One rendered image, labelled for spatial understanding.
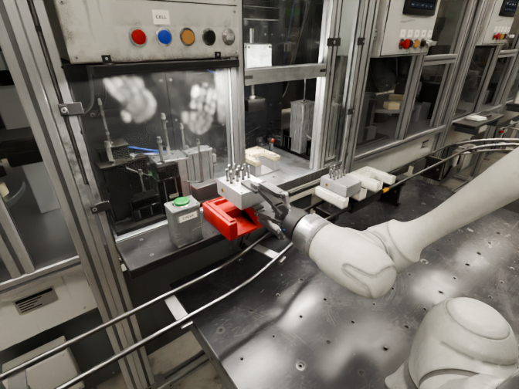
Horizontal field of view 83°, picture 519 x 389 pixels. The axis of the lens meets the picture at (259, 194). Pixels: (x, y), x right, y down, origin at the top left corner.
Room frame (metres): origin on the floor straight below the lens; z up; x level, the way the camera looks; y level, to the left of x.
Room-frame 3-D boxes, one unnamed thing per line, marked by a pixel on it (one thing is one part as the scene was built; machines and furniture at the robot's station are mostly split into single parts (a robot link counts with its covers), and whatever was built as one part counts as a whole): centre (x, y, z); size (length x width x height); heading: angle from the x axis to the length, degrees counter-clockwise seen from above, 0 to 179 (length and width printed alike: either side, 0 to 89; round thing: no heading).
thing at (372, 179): (1.12, -0.41, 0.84); 0.36 x 0.14 x 0.10; 128
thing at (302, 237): (0.54, -0.12, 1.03); 0.09 x 0.06 x 0.09; 128
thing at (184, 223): (0.69, 0.21, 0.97); 0.08 x 0.08 x 0.12; 38
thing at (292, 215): (0.59, -0.07, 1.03); 0.09 x 0.07 x 0.08; 38
